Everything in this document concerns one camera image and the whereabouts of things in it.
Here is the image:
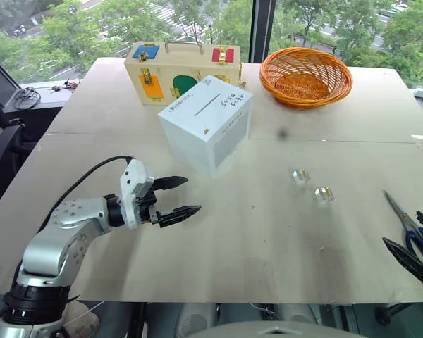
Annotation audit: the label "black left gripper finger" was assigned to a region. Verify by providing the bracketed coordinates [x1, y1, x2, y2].
[157, 205, 202, 230]
[152, 175, 189, 192]

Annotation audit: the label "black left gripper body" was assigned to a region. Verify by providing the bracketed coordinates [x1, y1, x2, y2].
[136, 188, 163, 226]

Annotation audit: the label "white slotted box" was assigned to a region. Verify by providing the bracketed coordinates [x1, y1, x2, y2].
[157, 74, 254, 180]

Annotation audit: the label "black chair base leg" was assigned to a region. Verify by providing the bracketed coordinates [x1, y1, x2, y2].
[374, 301, 421, 327]

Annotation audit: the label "small clear cube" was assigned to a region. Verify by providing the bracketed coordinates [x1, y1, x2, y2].
[313, 186, 336, 205]
[290, 168, 312, 185]

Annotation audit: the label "grey rounded shape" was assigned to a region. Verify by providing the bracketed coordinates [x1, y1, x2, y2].
[277, 303, 319, 325]
[175, 302, 220, 338]

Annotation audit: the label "wooden lock activity box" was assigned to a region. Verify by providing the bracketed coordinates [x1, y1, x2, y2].
[123, 40, 247, 106]

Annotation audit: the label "beige rounded object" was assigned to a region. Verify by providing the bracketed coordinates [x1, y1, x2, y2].
[61, 301, 101, 338]

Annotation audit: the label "bunch of keys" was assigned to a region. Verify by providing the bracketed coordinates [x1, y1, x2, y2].
[48, 78, 80, 94]

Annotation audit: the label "grey robot torso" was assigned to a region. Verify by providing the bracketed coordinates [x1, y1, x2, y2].
[187, 320, 368, 338]

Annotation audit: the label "orange wicker basket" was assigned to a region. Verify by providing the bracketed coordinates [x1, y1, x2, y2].
[259, 46, 354, 111]

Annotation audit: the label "black office chair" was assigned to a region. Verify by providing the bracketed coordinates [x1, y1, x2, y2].
[0, 51, 63, 172]

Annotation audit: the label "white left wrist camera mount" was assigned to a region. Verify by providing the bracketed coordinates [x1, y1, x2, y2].
[118, 158, 157, 230]

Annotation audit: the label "blue handled scissors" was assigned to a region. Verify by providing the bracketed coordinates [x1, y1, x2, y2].
[383, 189, 423, 270]

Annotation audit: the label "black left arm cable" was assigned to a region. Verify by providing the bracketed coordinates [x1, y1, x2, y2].
[38, 156, 135, 233]

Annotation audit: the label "coiled black cable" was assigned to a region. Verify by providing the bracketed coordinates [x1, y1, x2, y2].
[13, 87, 42, 111]

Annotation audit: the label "black window frame post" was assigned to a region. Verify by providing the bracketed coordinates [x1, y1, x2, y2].
[250, 0, 278, 65]

